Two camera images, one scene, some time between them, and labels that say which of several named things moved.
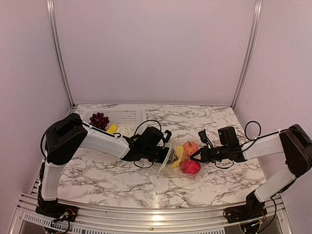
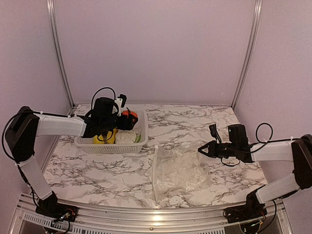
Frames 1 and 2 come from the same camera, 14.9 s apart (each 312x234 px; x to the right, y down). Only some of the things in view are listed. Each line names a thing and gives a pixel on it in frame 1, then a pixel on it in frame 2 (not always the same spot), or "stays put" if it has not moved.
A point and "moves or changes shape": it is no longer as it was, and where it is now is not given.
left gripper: [170, 161] -> [126, 125]
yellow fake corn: [181, 154] moves or changes shape
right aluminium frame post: [257, 18] stays put
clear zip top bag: [177, 162] moves or changes shape
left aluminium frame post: [51, 9] stays put
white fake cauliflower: [126, 131] stays put
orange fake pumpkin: [190, 147] -> [131, 112]
